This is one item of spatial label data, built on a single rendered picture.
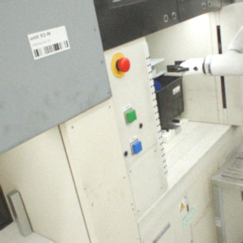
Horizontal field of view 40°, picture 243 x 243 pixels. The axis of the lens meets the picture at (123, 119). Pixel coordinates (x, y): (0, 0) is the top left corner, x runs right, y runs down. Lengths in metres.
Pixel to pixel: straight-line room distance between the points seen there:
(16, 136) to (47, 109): 0.09
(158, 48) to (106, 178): 0.93
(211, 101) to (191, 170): 0.44
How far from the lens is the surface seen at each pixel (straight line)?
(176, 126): 1.61
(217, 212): 1.52
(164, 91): 1.47
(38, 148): 0.91
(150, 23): 1.02
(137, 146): 0.97
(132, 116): 0.93
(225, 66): 1.32
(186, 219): 1.35
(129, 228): 1.04
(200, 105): 1.65
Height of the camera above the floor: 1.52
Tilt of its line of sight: 20 degrees down
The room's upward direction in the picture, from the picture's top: 11 degrees counter-clockwise
